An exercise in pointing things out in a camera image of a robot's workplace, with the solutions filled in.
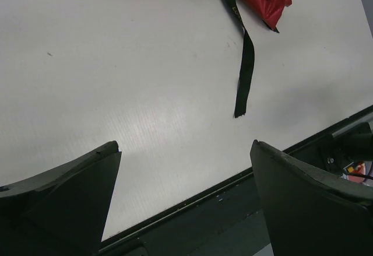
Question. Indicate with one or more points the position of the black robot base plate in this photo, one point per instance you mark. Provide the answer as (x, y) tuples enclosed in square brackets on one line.
[(228, 219)]

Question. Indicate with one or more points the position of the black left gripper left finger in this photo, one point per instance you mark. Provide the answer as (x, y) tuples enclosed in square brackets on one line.
[(61, 211)]

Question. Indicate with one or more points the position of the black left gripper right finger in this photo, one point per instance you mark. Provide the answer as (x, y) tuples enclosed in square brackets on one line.
[(309, 211)]

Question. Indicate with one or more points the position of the black ribbon gold lettering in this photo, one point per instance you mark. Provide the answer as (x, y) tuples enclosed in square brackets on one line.
[(247, 62)]

